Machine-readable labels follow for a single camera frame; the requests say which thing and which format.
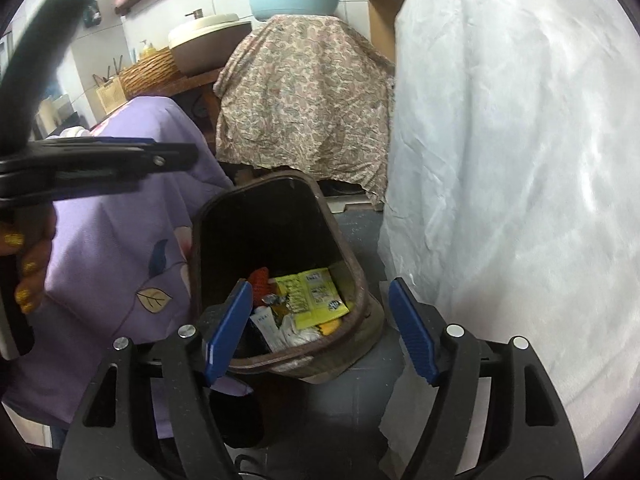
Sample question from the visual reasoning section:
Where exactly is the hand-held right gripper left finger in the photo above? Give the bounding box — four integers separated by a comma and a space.
57, 280, 257, 480

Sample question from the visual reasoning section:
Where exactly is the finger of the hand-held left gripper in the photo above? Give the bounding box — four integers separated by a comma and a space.
0, 157, 151, 204
27, 137, 199, 177

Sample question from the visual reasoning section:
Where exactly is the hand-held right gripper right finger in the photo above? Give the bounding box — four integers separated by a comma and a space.
387, 277, 587, 480

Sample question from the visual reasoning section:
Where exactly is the red snack wrapper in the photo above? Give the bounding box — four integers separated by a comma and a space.
248, 268, 274, 307

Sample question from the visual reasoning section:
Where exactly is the brown plastic trash bin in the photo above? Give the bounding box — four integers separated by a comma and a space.
190, 170, 386, 385

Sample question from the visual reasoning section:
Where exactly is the person's left hand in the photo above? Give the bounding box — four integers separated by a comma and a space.
0, 204, 57, 317

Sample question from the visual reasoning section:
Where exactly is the white tube packet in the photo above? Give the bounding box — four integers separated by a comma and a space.
250, 307, 287, 354

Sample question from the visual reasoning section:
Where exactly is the small silver candy wrapper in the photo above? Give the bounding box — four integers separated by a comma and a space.
260, 292, 292, 312

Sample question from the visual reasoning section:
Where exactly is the wooden utensil holder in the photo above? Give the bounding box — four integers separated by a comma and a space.
92, 57, 127, 116

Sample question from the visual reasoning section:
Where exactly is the purple floral tablecloth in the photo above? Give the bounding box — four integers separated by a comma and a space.
0, 96, 251, 432

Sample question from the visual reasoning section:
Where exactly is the white crumpled wrapper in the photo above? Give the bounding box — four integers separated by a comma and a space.
280, 314, 322, 349

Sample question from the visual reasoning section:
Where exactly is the woven wicker basket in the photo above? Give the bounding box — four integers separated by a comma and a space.
119, 46, 177, 100

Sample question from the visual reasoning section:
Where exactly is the yellow green flat packet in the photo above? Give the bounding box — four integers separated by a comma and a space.
274, 267, 350, 331

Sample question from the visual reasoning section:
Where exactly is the brown pot with white lid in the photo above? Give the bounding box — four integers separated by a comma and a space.
167, 9, 253, 76

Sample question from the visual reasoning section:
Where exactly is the white plastic cover sheet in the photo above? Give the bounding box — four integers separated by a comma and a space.
377, 0, 640, 476

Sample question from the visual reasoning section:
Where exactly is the paisley patterned cloth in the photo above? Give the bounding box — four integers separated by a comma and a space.
214, 14, 397, 207

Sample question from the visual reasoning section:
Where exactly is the wooden cabinet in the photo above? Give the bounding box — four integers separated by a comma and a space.
367, 0, 406, 67

